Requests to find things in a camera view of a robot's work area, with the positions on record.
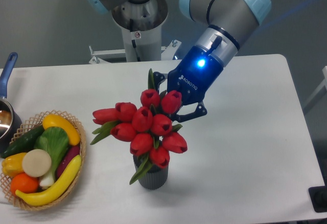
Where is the dark grey ribbed vase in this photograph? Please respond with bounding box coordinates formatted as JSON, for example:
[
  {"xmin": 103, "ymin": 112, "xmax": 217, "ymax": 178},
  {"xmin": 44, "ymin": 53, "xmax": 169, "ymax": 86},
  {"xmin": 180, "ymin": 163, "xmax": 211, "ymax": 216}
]
[{"xmin": 129, "ymin": 155, "xmax": 169, "ymax": 190}]

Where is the white frame at right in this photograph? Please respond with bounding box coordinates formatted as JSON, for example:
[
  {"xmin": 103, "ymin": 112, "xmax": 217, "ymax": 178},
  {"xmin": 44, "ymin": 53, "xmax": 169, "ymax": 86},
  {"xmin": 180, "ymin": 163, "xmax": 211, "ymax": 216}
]
[{"xmin": 302, "ymin": 66, "xmax": 326, "ymax": 115}]

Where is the woven wicker basket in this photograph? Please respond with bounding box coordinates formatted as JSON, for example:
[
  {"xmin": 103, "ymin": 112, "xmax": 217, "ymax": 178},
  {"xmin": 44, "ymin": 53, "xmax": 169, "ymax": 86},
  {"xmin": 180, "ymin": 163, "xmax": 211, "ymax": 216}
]
[{"xmin": 1, "ymin": 110, "xmax": 86, "ymax": 211}]

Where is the red tulip bouquet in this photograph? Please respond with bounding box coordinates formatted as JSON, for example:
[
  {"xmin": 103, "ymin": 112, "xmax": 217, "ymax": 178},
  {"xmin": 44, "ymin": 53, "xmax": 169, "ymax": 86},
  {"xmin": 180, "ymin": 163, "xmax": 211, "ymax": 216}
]
[{"xmin": 89, "ymin": 68, "xmax": 188, "ymax": 186}]

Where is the yellow banana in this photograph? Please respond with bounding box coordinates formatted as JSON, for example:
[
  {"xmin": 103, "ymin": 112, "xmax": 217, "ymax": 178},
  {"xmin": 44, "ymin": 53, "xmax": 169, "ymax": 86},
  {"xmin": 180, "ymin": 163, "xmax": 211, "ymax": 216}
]
[{"xmin": 15, "ymin": 155, "xmax": 82, "ymax": 207}]

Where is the orange fruit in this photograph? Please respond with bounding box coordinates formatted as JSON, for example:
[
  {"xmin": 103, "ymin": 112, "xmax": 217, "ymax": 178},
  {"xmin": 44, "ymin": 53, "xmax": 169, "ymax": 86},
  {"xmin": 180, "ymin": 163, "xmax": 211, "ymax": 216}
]
[{"xmin": 10, "ymin": 173, "xmax": 39, "ymax": 196}]

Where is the blue handled saucepan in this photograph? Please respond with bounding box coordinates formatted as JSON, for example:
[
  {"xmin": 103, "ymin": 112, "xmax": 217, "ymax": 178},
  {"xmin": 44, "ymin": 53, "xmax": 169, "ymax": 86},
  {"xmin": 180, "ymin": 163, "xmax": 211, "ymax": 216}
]
[{"xmin": 1, "ymin": 52, "xmax": 21, "ymax": 153}]

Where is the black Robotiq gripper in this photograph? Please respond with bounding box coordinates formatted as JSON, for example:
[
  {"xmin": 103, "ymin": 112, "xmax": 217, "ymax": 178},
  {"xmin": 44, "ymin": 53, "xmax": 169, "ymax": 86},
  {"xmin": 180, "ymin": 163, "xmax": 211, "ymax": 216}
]
[{"xmin": 153, "ymin": 46, "xmax": 224, "ymax": 122}]

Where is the yellow squash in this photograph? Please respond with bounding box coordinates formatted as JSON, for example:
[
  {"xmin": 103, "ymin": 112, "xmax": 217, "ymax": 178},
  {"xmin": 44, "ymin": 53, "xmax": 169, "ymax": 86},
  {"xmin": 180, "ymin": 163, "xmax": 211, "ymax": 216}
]
[{"xmin": 42, "ymin": 114, "xmax": 80, "ymax": 146}]

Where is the yellow bell pepper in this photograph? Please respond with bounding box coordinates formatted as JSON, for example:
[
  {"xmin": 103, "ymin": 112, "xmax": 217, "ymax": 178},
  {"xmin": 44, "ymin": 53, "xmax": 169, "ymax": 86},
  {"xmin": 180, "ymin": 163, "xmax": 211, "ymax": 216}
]
[{"xmin": 2, "ymin": 152, "xmax": 27, "ymax": 177}]

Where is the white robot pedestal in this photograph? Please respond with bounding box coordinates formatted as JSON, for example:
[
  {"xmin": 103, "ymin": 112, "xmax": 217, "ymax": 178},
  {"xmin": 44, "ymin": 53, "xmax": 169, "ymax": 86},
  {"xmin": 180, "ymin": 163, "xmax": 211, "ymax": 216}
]
[{"xmin": 89, "ymin": 0, "xmax": 181, "ymax": 64}]

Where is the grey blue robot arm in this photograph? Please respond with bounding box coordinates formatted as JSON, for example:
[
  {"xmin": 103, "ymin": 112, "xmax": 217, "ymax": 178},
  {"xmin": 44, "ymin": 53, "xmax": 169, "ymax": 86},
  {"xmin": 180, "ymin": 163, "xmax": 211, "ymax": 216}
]
[{"xmin": 88, "ymin": 0, "xmax": 271, "ymax": 122}]

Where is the green bok choy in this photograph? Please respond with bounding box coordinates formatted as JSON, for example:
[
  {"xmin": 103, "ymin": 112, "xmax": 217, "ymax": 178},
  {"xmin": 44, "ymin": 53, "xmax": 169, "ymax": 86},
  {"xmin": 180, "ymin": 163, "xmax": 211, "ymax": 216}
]
[{"xmin": 34, "ymin": 127, "xmax": 69, "ymax": 189}]

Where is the beige round disc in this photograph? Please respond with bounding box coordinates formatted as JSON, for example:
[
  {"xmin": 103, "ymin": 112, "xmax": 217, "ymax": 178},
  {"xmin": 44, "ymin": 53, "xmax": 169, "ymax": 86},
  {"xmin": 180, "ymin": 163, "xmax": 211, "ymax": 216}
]
[{"xmin": 22, "ymin": 149, "xmax": 52, "ymax": 177}]

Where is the purple sweet potato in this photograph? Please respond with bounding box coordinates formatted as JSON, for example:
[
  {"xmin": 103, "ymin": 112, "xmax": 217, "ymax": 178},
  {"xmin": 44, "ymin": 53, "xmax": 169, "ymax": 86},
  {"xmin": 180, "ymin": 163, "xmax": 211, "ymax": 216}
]
[{"xmin": 56, "ymin": 145, "xmax": 80, "ymax": 178}]

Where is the black device at edge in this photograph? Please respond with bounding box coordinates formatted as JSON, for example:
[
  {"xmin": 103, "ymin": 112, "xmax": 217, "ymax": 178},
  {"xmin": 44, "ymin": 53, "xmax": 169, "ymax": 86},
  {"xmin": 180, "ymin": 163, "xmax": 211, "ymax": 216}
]
[{"xmin": 308, "ymin": 186, "xmax": 326, "ymax": 213}]

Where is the green cucumber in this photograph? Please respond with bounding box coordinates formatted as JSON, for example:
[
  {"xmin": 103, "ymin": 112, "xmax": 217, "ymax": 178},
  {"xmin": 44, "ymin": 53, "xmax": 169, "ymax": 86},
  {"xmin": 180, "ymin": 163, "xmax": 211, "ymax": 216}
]
[{"xmin": 1, "ymin": 126, "xmax": 44, "ymax": 159}]

